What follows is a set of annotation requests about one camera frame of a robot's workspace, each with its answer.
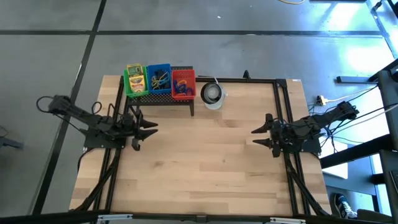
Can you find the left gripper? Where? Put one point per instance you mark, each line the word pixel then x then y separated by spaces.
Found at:
pixel 132 127

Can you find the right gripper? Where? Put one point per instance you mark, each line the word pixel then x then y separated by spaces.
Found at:
pixel 278 137

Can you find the blue plastic basket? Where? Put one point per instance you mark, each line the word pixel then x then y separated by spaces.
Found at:
pixel 150 90

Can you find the red plastic basket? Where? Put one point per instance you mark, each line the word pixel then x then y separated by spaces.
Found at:
pixel 174 97

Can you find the green plastic basket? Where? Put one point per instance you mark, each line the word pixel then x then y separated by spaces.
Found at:
pixel 126 90

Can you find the yellow crayon box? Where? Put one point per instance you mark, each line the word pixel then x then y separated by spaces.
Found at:
pixel 136 84

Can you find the yellow rubber band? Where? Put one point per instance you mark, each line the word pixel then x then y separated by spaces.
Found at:
pixel 160 83

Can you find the black wide rubber band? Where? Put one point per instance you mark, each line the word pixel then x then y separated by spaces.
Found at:
pixel 160 74

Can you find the yellow green pencil box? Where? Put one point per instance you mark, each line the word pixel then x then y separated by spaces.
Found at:
pixel 134 70

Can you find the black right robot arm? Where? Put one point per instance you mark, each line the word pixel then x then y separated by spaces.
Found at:
pixel 326 118

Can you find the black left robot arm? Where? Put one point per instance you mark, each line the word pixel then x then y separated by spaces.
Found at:
pixel 93 121

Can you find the black perforated metal shelf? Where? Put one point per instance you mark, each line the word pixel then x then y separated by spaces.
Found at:
pixel 161 99

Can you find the small black clamp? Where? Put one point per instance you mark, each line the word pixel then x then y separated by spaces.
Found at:
pixel 246 75

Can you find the yellow power plug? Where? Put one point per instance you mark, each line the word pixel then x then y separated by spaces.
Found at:
pixel 321 100

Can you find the white cylindrical lamp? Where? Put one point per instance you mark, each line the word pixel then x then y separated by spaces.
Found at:
pixel 213 93

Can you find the person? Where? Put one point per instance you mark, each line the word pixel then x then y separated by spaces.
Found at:
pixel 343 205

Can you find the grey stand foot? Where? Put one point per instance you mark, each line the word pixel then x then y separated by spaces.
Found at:
pixel 11 143

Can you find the black aluminium rig frame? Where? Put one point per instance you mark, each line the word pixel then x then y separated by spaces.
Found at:
pixel 233 80

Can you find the silver aluminium bracket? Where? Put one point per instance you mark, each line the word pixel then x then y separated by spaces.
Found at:
pixel 115 216
pixel 287 220

